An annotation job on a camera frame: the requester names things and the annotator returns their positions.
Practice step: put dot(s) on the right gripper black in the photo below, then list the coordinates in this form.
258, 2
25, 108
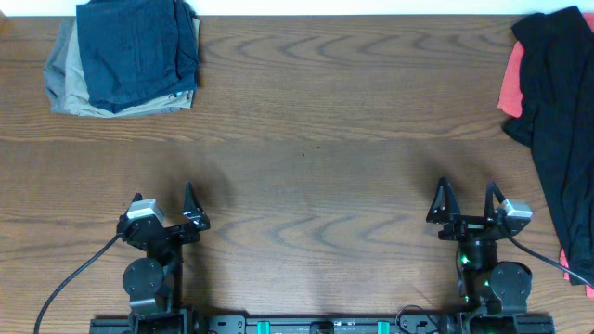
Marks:
471, 227

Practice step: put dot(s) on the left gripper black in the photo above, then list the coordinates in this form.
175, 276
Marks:
168, 232

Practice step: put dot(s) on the navy blue shorts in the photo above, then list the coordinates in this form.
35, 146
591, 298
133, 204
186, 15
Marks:
133, 51

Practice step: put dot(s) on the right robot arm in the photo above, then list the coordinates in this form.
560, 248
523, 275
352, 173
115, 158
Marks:
494, 291

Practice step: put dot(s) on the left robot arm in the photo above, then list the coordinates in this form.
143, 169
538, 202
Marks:
153, 283

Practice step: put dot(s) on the red garment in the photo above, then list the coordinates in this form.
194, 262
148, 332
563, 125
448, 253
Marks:
510, 102

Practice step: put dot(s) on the black garment pile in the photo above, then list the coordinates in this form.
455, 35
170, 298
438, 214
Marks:
556, 123

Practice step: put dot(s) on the folded khaki shorts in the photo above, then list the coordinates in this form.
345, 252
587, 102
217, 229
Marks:
75, 98

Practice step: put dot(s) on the grey folded garment underneath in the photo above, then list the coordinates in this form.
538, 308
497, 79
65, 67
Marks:
54, 68

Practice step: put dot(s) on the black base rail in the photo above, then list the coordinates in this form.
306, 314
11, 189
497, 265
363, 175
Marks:
403, 323

